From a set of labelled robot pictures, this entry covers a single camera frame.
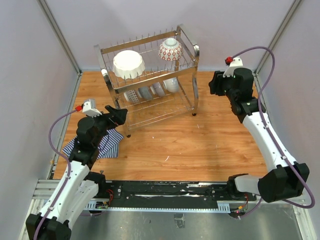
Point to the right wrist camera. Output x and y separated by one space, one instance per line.
233 64

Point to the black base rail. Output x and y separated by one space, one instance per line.
171 195

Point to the grey wave pattern bowl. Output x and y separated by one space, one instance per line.
145 93

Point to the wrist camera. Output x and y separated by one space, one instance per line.
89 108
233 64

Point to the white scalloped bowl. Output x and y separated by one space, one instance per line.
128 64

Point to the grey striped bowl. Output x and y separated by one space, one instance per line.
157 89

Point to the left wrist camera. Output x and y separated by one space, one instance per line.
89 108

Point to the blue white striped cloth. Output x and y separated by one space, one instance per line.
108 147

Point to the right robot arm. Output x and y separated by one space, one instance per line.
284 176

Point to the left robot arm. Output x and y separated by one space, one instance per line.
79 184

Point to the brown lattice pattern bowl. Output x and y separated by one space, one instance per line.
131 96

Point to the plain white bowl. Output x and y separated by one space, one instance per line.
171 85

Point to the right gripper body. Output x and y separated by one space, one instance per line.
221 85

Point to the steel two-tier dish rack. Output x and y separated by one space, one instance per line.
157 70

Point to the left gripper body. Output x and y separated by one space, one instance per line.
104 123

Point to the red diamond pattern bowl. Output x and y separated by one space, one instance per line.
170 50

